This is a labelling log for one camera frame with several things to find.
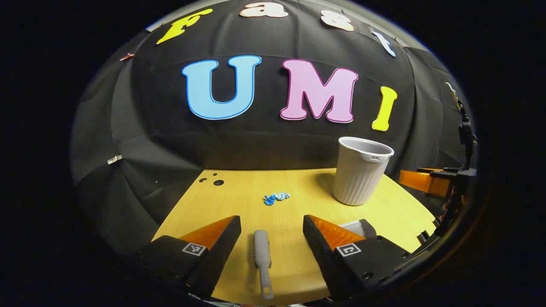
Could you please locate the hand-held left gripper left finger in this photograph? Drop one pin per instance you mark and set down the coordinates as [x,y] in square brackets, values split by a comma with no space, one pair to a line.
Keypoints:
[222,251]

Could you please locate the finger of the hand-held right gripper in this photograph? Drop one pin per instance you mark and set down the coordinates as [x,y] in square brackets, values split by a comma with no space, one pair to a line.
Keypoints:
[422,181]

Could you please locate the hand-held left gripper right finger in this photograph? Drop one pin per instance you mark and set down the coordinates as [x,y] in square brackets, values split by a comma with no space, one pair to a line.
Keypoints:
[318,247]

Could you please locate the small grey broom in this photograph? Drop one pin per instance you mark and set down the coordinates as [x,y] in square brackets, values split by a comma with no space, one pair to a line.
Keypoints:
[261,247]

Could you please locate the grey dustpan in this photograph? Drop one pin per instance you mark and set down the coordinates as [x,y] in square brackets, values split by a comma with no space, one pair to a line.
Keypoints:
[362,228]

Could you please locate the grey ribbed garbage bin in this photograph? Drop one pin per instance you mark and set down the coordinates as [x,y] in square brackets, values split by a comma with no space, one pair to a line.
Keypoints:
[360,179]

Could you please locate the light blue paper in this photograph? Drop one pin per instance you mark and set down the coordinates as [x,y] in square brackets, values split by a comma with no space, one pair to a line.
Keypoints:
[282,196]

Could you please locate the dark blue paper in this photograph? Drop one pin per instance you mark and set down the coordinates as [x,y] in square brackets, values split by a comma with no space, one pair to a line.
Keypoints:
[269,200]

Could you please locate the wooden desktop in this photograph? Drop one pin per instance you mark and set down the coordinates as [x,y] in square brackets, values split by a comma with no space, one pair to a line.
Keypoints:
[239,200]

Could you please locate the black backdrop cloth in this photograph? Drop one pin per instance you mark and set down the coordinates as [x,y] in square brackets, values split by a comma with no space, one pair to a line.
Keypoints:
[264,145]

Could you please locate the white cloth clip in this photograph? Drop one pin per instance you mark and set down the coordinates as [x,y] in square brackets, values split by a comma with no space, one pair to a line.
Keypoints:
[114,160]

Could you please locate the red cloth clip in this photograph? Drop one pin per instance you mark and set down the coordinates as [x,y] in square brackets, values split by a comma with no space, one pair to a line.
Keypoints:
[126,56]

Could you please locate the black table edge bracket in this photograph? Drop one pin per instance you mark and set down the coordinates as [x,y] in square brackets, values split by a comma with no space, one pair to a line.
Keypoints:
[423,237]

